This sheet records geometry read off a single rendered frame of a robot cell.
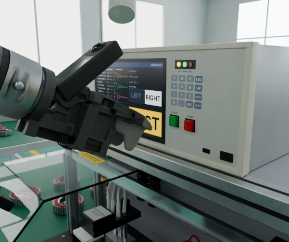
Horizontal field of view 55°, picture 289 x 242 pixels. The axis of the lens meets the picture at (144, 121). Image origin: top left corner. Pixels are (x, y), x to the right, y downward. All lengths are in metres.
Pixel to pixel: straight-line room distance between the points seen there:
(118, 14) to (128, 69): 1.17
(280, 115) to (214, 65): 0.16
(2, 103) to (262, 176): 0.38
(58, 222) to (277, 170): 0.77
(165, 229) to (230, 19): 7.39
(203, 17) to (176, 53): 7.82
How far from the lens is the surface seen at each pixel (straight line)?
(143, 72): 0.59
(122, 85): 0.64
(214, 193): 0.47
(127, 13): 1.77
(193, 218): 0.51
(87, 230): 0.75
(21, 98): 0.33
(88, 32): 5.86
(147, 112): 0.59
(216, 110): 0.47
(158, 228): 0.86
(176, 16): 7.50
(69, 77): 0.37
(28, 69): 0.34
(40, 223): 1.08
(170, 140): 0.55
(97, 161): 0.67
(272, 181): 0.47
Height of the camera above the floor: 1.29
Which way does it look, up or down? 12 degrees down
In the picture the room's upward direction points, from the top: straight up
